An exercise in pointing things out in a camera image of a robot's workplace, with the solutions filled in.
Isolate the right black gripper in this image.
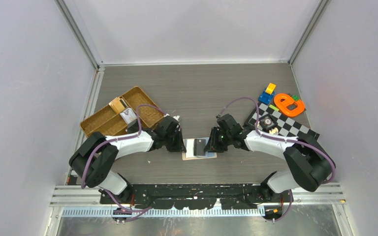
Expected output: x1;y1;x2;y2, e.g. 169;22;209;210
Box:
204;127;232;153

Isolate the black credit card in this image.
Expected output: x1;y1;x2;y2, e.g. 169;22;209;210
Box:
193;139;206;157

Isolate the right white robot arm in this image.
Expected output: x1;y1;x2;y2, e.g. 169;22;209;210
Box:
204;114;336;202

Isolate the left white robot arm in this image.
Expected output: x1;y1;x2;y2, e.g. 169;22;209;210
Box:
69;115;186;204

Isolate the white credit card in tray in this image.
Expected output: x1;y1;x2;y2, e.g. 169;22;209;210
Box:
120;108;137;124

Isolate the gold credit card in tray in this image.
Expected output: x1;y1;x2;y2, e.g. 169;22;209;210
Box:
108;97;128;114

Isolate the lime green stick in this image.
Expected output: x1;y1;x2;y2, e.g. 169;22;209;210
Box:
269;104;279;111

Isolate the blue toy block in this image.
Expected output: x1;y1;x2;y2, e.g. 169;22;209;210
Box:
258;91;275;105

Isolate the woven wicker tray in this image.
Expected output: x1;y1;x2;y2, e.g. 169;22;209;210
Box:
80;86;157;137

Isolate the yellow toy block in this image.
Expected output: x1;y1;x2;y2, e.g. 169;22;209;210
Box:
265;83;276;95

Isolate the orange plastic letter toy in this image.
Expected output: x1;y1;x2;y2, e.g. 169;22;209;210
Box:
274;93;306;118

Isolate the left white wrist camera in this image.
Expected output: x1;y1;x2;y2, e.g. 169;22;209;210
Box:
164;114;181;123

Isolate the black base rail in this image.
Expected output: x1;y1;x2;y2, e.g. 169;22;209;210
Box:
100;183;290;210

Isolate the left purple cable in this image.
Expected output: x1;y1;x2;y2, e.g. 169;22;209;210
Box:
80;104;173;190

